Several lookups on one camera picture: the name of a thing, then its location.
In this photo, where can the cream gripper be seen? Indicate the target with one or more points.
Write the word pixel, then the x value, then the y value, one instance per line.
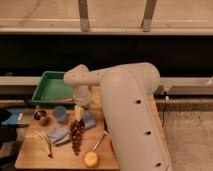
pixel 79 108

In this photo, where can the blue sponge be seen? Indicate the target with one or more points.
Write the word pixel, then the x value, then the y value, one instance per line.
pixel 89 121

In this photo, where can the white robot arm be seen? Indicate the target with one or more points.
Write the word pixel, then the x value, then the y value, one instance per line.
pixel 124 92

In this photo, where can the blue plastic cup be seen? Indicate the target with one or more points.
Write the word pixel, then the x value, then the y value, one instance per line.
pixel 60 114

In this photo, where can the metal cup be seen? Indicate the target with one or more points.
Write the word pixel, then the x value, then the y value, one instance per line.
pixel 41 117

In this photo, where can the bunch of red grapes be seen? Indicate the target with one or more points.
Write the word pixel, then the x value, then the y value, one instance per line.
pixel 77 130

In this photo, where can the green plastic tray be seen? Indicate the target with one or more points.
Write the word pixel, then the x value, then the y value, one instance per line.
pixel 51 91

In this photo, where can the blue folded cloth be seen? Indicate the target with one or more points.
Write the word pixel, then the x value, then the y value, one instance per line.
pixel 58 135

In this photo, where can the yellow smiley ball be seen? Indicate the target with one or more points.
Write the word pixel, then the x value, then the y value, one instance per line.
pixel 91 159

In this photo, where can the blue object on shelf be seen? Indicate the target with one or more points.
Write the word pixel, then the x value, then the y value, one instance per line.
pixel 15 116

